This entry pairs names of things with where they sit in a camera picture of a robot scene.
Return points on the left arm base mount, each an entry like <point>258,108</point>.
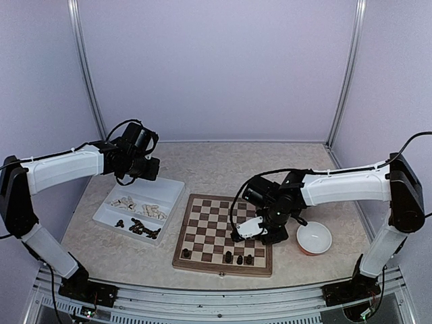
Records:
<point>99,294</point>

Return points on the aluminium frame post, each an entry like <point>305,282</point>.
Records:
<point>74,13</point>
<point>359,17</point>

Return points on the dark chess knight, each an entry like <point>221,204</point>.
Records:
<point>228,257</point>

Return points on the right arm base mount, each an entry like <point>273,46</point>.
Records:
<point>345,292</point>

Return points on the pile of white chess pieces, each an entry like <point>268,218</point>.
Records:
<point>129,204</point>

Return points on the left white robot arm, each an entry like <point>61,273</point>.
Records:
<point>127,155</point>

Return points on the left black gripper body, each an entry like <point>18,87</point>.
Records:
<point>136,168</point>

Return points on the front aluminium rail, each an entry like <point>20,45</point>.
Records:
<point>144,304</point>

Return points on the white divided plastic tray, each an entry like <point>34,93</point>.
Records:
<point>163,192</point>

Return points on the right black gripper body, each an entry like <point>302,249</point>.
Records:
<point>281,235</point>

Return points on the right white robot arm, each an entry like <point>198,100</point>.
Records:
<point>283,194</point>

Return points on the right aluminium frame post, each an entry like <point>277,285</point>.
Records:
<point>359,17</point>

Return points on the pile of dark chess pieces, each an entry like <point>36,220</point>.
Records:
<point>138,228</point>

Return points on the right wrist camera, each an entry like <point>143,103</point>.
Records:
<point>249,229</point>

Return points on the dark chess bishop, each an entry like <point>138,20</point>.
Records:
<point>239,260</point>

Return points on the left aluminium frame post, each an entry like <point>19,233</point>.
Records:
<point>74,13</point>

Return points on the white orange ceramic bowl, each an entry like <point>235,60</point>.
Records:
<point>314,239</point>

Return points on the wooden chess board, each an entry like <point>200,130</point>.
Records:
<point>206,233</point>

